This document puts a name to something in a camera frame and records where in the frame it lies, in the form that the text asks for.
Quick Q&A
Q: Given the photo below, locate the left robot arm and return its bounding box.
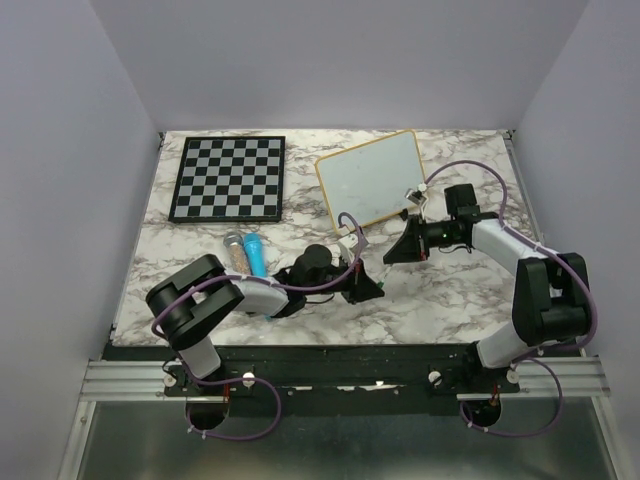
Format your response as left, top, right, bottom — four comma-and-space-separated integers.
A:
146, 244, 384, 395

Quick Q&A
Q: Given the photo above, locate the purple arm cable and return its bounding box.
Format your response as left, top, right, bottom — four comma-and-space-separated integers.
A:
151, 211, 370, 442
421, 159, 599, 440

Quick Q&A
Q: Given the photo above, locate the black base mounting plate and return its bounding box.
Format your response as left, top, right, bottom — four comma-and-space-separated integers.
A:
102, 341, 531, 417

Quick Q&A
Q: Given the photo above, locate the black white chessboard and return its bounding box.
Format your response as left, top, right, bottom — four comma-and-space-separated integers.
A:
169, 136, 286, 223

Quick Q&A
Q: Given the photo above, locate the blue toy microphone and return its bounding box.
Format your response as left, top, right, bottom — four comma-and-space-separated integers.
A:
242, 232, 277, 322

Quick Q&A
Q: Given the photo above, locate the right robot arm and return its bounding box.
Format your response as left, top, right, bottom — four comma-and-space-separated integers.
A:
383, 184, 594, 392

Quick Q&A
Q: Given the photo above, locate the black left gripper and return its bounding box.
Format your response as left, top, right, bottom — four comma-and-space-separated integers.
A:
305, 254, 384, 305

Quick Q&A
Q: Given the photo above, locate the yellow framed whiteboard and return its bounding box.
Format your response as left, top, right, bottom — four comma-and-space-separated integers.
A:
315, 130, 426, 236

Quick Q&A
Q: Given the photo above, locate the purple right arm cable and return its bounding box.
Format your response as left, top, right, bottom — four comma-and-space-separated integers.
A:
421, 159, 599, 440

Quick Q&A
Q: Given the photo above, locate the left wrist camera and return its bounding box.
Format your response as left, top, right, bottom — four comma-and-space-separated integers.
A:
336, 233, 359, 264

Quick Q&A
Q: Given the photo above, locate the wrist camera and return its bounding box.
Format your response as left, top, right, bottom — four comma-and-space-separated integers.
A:
405, 183, 428, 206
336, 233, 359, 264

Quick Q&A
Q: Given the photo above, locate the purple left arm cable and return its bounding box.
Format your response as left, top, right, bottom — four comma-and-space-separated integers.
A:
151, 211, 370, 442

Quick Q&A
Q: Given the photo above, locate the aluminium rail frame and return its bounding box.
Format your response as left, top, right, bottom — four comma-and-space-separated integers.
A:
60, 129, 635, 479

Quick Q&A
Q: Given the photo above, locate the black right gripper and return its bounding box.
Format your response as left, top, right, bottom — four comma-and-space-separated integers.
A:
383, 213, 461, 264

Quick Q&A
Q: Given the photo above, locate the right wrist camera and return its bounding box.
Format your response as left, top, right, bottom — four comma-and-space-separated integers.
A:
405, 183, 428, 206

